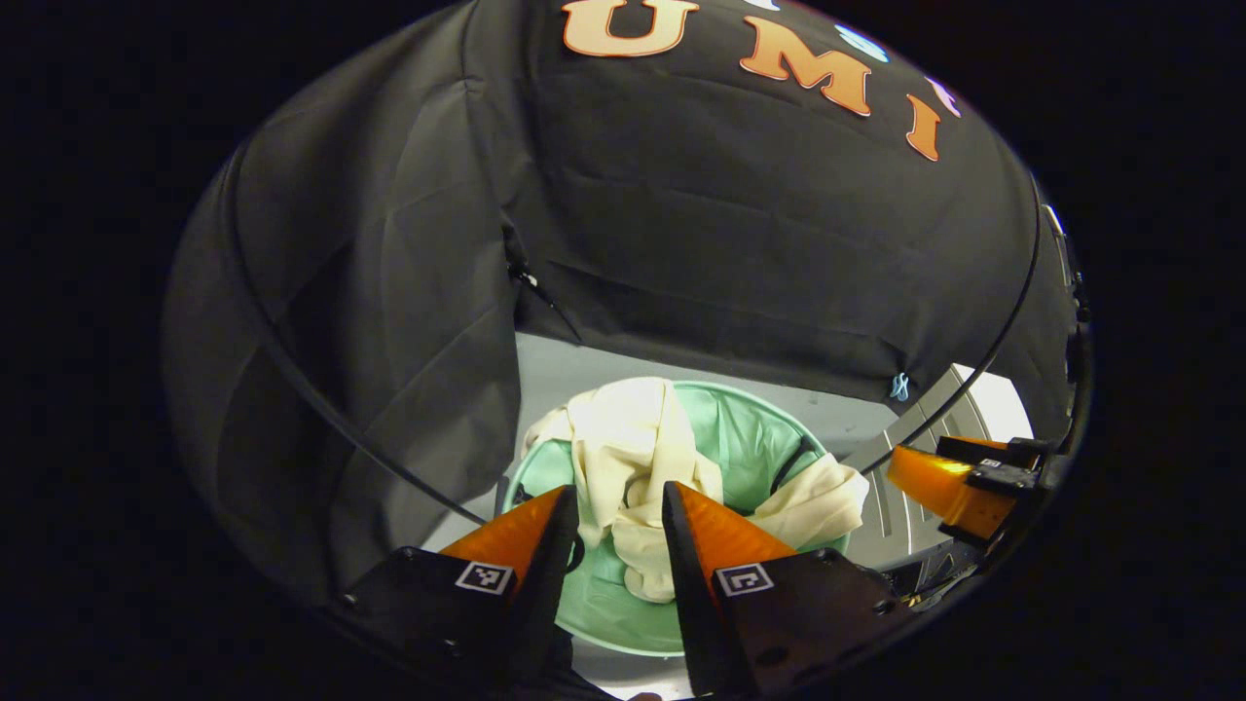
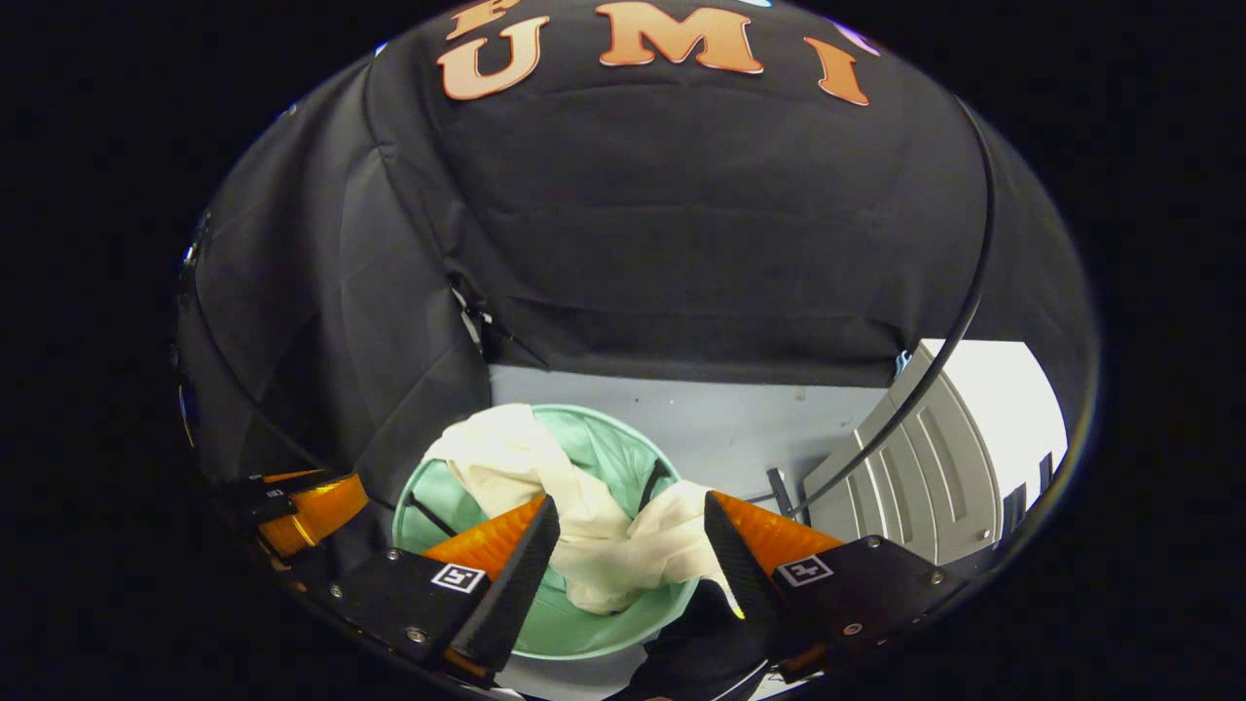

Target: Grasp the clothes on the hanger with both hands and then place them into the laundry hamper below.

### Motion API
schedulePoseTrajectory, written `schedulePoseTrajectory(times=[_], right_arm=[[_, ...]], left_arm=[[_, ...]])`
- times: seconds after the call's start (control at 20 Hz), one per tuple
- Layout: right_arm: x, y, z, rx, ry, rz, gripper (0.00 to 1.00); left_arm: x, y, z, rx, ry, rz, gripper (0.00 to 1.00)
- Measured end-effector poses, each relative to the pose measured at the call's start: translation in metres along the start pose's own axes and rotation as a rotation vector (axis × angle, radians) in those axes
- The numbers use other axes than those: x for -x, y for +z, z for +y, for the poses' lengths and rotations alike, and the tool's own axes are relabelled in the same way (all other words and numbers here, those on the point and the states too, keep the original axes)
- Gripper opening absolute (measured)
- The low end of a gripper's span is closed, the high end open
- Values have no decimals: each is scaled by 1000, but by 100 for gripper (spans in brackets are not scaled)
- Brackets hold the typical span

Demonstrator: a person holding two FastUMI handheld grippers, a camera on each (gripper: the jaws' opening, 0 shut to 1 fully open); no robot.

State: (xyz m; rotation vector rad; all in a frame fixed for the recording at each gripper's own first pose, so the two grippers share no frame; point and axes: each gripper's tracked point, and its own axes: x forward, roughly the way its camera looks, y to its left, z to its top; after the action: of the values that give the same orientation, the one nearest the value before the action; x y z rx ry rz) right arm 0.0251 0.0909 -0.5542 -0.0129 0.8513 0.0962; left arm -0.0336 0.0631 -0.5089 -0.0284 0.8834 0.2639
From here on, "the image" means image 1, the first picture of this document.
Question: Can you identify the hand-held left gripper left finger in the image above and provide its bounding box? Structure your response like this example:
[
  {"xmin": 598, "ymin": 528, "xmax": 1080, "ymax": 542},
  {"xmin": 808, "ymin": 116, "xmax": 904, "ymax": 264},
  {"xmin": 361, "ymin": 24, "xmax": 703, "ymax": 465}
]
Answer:
[{"xmin": 334, "ymin": 484, "xmax": 583, "ymax": 687}]

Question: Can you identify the green laundry hamper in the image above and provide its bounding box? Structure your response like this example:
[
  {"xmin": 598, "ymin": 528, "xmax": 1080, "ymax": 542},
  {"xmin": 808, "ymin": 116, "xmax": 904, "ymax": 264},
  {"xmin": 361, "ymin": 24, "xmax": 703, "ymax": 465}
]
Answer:
[{"xmin": 498, "ymin": 380, "xmax": 853, "ymax": 655}]

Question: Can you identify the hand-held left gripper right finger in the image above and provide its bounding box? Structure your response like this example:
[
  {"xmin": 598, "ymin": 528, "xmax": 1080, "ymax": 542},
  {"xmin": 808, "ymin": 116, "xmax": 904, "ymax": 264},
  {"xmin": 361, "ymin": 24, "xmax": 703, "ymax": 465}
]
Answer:
[{"xmin": 660, "ymin": 480, "xmax": 906, "ymax": 701}]

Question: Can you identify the cream collared shirt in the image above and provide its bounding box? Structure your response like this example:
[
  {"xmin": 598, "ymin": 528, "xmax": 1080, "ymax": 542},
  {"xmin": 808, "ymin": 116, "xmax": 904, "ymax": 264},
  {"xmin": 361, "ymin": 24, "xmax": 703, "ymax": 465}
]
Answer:
[{"xmin": 526, "ymin": 377, "xmax": 870, "ymax": 605}]

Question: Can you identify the black backdrop cloth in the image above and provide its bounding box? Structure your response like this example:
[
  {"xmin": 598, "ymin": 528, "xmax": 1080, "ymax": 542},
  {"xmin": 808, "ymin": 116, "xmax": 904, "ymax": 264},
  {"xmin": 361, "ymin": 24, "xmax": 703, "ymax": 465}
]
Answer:
[{"xmin": 161, "ymin": 0, "xmax": 1081, "ymax": 605}]

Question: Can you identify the grey ribbed panel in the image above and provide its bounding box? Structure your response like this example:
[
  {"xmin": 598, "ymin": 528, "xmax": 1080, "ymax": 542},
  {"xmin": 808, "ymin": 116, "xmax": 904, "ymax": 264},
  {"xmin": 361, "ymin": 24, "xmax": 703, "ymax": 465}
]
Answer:
[{"xmin": 845, "ymin": 373, "xmax": 976, "ymax": 572}]

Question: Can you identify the white floor panel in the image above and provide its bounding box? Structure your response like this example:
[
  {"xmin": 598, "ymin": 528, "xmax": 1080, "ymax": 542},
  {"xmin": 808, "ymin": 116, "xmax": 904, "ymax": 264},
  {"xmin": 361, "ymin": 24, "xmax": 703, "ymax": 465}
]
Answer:
[{"xmin": 952, "ymin": 363, "xmax": 1035, "ymax": 444}]

